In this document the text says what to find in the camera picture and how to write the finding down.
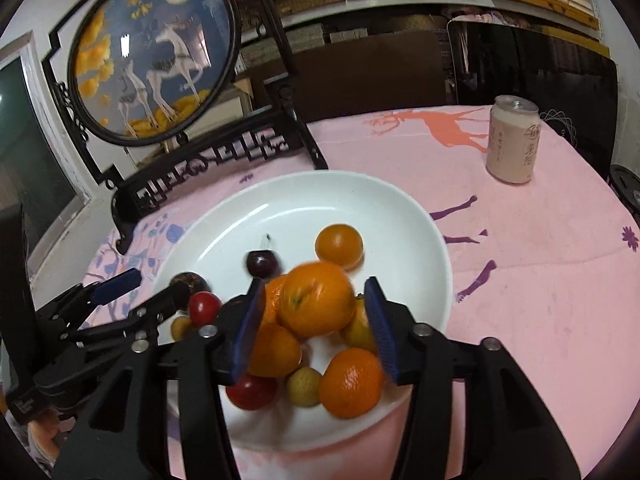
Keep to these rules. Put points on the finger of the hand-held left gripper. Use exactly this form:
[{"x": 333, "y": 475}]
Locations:
[
  {"x": 117, "y": 285},
  {"x": 155, "y": 307}
]

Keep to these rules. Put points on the person's left hand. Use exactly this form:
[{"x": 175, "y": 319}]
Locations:
[{"x": 45, "y": 440}]

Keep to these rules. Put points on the red cherry tomato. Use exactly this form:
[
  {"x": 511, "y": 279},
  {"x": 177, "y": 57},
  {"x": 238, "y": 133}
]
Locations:
[{"x": 204, "y": 308}]

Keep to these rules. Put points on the pale beverage can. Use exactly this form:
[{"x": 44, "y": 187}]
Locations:
[{"x": 511, "y": 145}]

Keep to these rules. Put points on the tangerine with stem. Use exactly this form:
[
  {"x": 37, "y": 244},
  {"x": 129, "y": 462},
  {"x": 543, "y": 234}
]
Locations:
[{"x": 351, "y": 382}]

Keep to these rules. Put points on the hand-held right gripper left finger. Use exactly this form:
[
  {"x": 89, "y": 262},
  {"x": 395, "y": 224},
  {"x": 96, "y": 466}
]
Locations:
[{"x": 247, "y": 330}]

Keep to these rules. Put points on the small smooth orange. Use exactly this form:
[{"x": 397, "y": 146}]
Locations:
[{"x": 339, "y": 246}]

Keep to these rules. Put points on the white metal shelf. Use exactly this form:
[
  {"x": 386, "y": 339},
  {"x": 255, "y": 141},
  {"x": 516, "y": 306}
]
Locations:
[{"x": 540, "y": 17}]

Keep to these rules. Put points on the brown board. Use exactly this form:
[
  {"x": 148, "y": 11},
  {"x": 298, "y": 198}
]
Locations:
[{"x": 360, "y": 75}]

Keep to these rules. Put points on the small longan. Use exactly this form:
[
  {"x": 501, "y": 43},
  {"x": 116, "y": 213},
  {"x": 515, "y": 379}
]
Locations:
[{"x": 181, "y": 327}]

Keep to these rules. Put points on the round deer screen black stand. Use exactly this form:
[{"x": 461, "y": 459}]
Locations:
[{"x": 150, "y": 60}]

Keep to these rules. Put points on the smooth purple passion fruit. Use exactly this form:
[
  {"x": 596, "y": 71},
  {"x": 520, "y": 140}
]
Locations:
[{"x": 252, "y": 391}]

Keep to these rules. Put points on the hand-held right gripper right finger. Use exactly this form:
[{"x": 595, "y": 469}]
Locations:
[{"x": 382, "y": 330}]

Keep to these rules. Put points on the small tangerine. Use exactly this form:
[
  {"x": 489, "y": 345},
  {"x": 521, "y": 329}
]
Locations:
[{"x": 271, "y": 302}]

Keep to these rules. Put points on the dark wrinkled passion fruit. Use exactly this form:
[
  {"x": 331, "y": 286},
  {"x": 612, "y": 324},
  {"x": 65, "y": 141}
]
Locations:
[{"x": 192, "y": 282}]

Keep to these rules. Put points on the large tangerine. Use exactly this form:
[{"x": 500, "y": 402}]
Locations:
[{"x": 315, "y": 300}]

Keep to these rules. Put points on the window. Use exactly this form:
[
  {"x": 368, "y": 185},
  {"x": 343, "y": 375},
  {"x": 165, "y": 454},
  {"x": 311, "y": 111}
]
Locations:
[{"x": 30, "y": 160}]

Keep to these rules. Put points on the dark plum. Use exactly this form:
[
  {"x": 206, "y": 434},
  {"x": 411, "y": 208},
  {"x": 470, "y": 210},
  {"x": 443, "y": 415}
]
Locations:
[{"x": 263, "y": 263}]

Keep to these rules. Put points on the black flat panel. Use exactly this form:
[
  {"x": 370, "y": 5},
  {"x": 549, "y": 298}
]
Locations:
[{"x": 525, "y": 70}]

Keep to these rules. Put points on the white oval plate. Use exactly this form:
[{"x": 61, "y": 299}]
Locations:
[{"x": 390, "y": 240}]

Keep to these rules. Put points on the black round disc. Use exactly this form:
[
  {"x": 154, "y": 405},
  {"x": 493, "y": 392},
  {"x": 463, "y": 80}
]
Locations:
[{"x": 626, "y": 185}]

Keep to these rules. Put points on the yellowish orange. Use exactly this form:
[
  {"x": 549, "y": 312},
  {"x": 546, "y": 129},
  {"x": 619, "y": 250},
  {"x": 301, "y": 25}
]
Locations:
[{"x": 360, "y": 332}]

